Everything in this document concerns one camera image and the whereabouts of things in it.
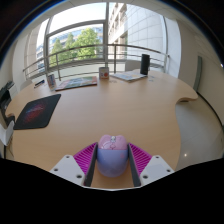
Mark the grey metal balcony railing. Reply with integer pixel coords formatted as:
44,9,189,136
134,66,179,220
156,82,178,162
22,43,171,82

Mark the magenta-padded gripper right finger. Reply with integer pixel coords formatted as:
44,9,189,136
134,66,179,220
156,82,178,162
127,142,175,188

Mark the black mouse pad, swirl print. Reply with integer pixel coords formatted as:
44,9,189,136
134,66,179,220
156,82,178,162
12,93,62,131

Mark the black upright box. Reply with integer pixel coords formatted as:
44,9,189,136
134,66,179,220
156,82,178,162
139,53,151,76

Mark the pink and lilac computer mouse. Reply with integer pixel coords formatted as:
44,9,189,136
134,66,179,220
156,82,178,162
96,134,130,178

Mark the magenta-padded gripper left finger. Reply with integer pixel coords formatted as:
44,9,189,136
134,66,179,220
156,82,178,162
49,142,99,188

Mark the pale open booklet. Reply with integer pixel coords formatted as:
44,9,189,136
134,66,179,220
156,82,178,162
110,70,148,83

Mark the black and white printer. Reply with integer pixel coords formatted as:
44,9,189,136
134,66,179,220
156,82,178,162
0,80,17,127

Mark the printed mug with dark rim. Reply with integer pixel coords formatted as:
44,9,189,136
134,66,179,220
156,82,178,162
46,73,57,90

